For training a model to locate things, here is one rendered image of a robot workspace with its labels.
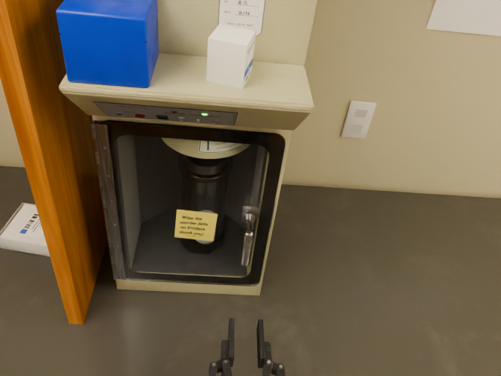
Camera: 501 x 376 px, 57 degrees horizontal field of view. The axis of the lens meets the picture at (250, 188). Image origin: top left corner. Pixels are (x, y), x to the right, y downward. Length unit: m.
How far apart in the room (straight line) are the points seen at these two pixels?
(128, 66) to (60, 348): 0.62
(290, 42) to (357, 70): 0.55
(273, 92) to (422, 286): 0.74
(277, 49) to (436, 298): 0.75
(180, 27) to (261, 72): 0.13
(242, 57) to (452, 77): 0.81
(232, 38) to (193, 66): 0.09
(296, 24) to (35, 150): 0.41
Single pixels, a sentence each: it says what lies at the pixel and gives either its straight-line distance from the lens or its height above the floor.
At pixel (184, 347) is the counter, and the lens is 1.00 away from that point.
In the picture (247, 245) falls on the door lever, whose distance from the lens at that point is 0.85.
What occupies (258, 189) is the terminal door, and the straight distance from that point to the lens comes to 0.82.
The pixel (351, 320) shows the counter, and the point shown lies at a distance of 1.09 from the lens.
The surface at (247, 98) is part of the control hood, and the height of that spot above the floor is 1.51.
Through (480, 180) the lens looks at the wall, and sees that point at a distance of 1.57.
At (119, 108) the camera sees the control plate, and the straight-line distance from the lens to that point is 0.66.
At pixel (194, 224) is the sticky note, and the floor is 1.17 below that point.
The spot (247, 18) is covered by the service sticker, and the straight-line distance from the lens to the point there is 0.67.
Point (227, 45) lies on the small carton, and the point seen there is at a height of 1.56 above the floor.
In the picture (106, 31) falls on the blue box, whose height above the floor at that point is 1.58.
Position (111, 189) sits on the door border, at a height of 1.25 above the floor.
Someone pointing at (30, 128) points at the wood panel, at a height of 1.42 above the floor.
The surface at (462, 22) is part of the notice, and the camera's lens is 1.25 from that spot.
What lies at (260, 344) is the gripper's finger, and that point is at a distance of 0.76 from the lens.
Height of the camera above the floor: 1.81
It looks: 41 degrees down
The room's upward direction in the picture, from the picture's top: 8 degrees clockwise
